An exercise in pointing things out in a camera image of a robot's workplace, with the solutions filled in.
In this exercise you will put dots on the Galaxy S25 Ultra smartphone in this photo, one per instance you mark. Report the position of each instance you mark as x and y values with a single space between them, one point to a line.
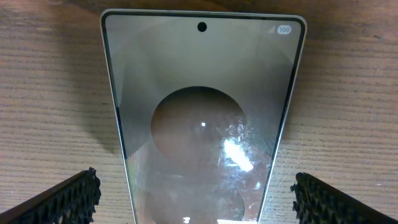
201 99

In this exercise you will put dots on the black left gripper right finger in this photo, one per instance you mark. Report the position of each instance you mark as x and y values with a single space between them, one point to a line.
317 202

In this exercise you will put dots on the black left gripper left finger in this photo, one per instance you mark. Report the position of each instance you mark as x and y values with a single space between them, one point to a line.
71 201

